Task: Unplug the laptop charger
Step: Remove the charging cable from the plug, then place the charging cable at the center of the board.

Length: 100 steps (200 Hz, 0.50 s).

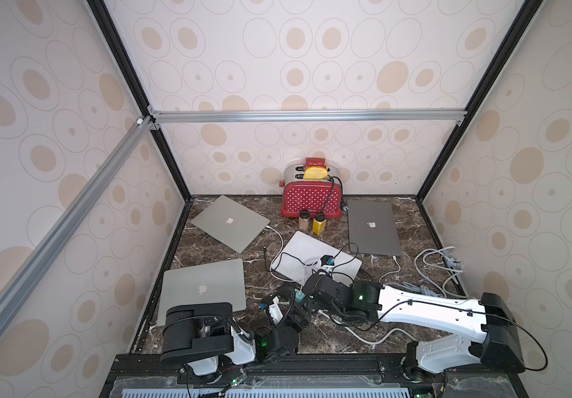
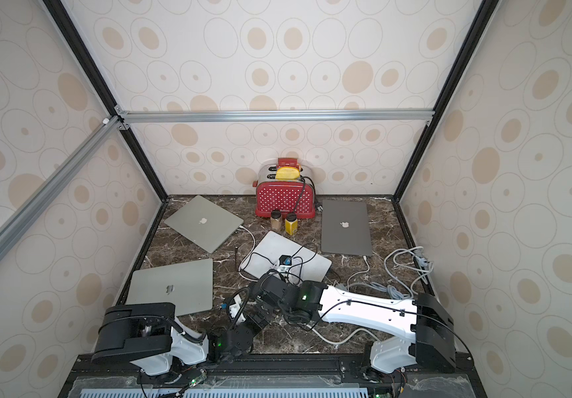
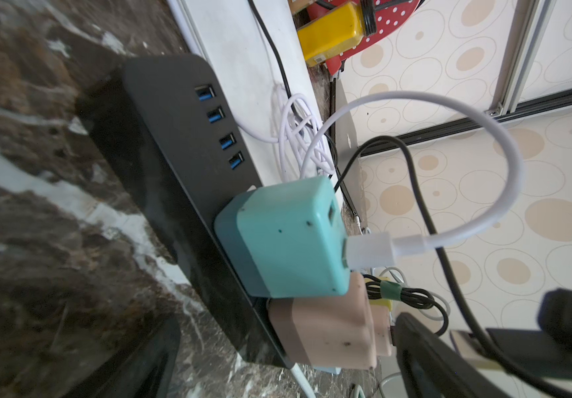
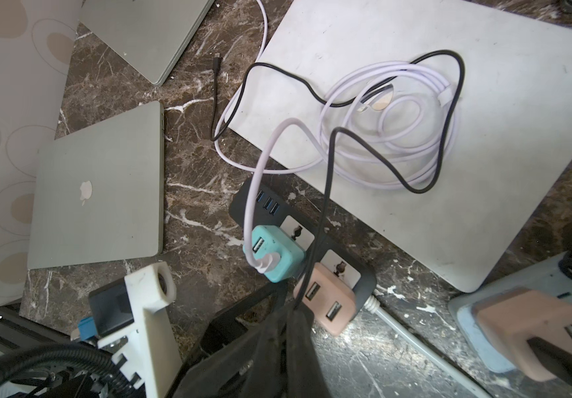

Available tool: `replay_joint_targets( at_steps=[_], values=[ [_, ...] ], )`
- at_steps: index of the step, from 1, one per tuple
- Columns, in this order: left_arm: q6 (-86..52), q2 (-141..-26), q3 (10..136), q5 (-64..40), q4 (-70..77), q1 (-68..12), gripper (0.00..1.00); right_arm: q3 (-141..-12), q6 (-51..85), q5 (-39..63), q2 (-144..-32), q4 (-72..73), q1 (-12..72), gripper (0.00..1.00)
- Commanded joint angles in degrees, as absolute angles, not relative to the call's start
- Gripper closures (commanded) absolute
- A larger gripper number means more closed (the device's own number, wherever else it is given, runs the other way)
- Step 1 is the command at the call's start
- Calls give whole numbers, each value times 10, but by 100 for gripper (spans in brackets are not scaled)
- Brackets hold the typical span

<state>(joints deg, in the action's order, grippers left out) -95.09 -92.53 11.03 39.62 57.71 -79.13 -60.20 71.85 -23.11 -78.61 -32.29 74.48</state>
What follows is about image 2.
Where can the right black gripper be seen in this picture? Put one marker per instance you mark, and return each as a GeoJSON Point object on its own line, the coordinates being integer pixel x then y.
{"type": "Point", "coordinates": [269, 283]}

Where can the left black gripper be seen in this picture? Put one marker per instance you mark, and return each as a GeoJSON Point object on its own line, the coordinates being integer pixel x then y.
{"type": "Point", "coordinates": [256, 327]}

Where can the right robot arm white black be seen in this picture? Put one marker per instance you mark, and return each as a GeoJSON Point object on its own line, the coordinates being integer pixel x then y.
{"type": "Point", "coordinates": [421, 329]}

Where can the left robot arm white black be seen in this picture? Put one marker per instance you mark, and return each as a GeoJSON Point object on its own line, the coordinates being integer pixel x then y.
{"type": "Point", "coordinates": [149, 336]}

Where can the white laptop centre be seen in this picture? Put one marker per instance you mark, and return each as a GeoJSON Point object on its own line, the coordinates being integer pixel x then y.
{"type": "Point", "coordinates": [308, 264]}

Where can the silver laptop front left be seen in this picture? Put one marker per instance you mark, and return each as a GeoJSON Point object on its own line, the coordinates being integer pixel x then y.
{"type": "Point", "coordinates": [189, 286]}

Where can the silver laptop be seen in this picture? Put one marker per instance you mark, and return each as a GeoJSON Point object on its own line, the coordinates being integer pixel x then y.
{"type": "Point", "coordinates": [204, 223]}
{"type": "Point", "coordinates": [189, 286]}

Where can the dark grey laptop back right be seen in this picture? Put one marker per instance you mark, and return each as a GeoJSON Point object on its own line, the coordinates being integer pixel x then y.
{"type": "Point", "coordinates": [345, 228]}

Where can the silver laptop back left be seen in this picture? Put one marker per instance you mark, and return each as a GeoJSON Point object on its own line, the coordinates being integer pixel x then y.
{"type": "Point", "coordinates": [204, 223]}

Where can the yellow spice jar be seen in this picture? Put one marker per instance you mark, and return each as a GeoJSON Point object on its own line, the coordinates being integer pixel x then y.
{"type": "Point", "coordinates": [291, 223]}

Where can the brown spice jar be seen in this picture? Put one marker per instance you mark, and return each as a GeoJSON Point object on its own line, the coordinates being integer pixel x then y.
{"type": "Point", "coordinates": [276, 220]}

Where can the red polka dot toaster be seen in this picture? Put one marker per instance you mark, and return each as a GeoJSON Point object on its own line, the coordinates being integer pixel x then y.
{"type": "Point", "coordinates": [297, 196]}

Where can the yellow toy bread slice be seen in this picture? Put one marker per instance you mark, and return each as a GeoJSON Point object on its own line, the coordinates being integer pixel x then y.
{"type": "Point", "coordinates": [287, 174]}

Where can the left aluminium bar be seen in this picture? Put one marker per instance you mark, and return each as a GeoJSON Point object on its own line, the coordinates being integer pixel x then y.
{"type": "Point", "coordinates": [24, 218]}

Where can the horizontal aluminium bar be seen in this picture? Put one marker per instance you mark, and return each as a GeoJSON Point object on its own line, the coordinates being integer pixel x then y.
{"type": "Point", "coordinates": [266, 116]}

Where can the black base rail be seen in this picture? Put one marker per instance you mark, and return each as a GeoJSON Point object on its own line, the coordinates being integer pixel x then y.
{"type": "Point", "coordinates": [275, 375]}

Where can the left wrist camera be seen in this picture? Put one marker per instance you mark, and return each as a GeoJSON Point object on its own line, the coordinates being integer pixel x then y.
{"type": "Point", "coordinates": [233, 306]}

